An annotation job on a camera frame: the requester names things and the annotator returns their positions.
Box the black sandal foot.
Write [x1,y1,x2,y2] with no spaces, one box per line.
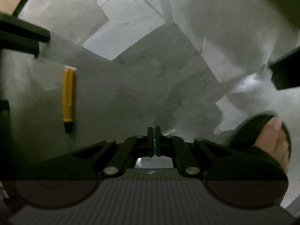
[228,114,292,174]

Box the yellow handled screwdriver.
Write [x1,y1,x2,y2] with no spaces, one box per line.
[62,67,75,134]

